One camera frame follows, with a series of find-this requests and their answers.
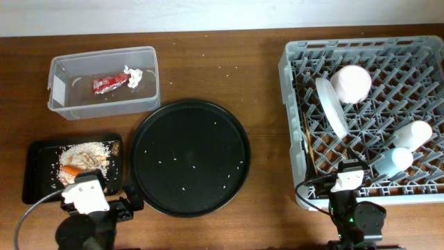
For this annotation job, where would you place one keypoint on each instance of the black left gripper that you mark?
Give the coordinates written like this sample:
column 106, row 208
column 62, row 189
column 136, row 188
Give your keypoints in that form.
column 124, row 213

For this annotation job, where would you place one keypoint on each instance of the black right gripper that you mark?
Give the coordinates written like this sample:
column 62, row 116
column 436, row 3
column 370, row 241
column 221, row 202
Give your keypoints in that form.
column 324, row 184

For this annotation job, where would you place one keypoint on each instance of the wooden chopstick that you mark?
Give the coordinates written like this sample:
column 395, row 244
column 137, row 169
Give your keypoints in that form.
column 310, row 149

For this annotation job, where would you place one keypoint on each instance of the orange carrot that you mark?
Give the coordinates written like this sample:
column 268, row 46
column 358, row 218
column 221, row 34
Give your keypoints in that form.
column 72, row 170

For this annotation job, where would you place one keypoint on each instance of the blue plastic cup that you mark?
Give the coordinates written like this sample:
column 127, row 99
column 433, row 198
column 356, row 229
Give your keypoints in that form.
column 394, row 161

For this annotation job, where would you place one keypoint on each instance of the grey plate with food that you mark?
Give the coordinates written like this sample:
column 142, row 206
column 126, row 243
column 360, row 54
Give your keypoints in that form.
column 332, row 107

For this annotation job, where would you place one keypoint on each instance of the small white cup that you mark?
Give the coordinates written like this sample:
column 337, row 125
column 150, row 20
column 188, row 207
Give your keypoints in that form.
column 413, row 135

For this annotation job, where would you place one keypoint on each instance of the red snack wrapper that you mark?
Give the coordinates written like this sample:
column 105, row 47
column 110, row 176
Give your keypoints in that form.
column 109, row 83

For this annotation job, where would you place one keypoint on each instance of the white tissue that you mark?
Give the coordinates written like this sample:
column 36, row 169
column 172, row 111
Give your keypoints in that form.
column 135, row 76

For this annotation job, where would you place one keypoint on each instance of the white plastic fork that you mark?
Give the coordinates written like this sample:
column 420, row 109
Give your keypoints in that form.
column 305, row 143

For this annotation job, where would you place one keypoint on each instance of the brown food scrap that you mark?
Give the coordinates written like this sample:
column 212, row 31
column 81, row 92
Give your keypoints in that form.
column 115, row 148

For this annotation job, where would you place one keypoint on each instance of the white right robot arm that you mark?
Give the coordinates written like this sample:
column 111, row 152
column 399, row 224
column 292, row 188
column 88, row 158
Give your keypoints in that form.
column 359, row 224

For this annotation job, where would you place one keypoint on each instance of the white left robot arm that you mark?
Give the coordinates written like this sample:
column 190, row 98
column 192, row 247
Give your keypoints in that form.
column 92, row 220

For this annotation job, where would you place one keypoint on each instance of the grey dishwasher rack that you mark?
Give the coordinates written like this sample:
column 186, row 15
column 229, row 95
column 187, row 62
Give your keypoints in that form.
column 407, row 85

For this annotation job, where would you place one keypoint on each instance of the rice and peanut shell pile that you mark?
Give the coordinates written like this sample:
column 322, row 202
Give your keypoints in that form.
column 87, row 156

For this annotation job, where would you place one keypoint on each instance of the round black tray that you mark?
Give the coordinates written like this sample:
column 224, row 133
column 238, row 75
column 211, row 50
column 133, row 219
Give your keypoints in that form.
column 189, row 158

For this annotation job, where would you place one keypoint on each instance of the black rectangular tray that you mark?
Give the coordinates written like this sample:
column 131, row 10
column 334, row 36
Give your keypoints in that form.
column 41, row 154

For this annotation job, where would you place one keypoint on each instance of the clear plastic bin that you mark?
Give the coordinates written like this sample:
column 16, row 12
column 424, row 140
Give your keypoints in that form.
column 71, row 87

